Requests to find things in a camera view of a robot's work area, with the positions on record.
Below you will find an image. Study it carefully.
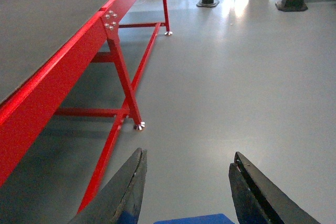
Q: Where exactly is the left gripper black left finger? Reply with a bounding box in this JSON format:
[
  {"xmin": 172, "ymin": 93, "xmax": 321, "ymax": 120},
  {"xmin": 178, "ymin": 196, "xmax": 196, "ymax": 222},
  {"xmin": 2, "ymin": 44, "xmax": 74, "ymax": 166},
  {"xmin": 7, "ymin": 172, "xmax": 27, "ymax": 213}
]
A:
[{"xmin": 69, "ymin": 148, "xmax": 147, "ymax": 223}]

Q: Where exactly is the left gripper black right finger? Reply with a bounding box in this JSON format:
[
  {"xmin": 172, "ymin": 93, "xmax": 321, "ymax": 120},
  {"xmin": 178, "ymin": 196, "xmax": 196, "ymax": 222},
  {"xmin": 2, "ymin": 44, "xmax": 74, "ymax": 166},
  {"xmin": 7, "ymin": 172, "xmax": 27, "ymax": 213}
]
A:
[{"xmin": 228, "ymin": 152, "xmax": 318, "ymax": 223}]

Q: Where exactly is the blue cube part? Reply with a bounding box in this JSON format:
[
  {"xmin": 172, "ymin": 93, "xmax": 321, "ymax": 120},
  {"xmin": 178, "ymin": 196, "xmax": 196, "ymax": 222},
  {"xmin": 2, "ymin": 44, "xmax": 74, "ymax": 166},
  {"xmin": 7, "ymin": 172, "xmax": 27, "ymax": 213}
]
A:
[{"xmin": 117, "ymin": 211, "xmax": 234, "ymax": 224}]

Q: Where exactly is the red metal table frame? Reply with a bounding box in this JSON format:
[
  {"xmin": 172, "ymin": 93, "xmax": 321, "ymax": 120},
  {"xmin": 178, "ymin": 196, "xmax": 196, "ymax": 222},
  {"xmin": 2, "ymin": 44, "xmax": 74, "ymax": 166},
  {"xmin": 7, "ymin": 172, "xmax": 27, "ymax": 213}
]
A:
[{"xmin": 1, "ymin": 0, "xmax": 169, "ymax": 208}]

